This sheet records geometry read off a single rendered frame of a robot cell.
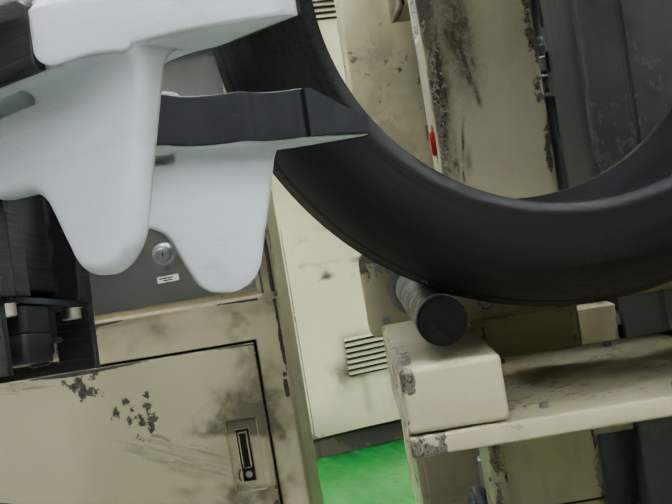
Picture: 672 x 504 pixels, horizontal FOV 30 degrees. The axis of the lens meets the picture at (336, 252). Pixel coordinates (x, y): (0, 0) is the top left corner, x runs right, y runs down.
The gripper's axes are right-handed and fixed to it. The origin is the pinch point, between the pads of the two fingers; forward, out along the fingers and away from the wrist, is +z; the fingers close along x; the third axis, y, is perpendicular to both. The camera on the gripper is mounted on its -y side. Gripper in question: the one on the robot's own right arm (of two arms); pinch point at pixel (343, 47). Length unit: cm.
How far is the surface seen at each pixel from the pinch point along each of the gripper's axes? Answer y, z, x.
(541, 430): 17, 6, -79
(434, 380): 11, -3, -77
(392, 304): 3, -8, -110
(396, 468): 50, -37, -419
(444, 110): -18, 2, -111
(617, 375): 14, 14, -93
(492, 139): -14, 6, -112
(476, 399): 13, 1, -78
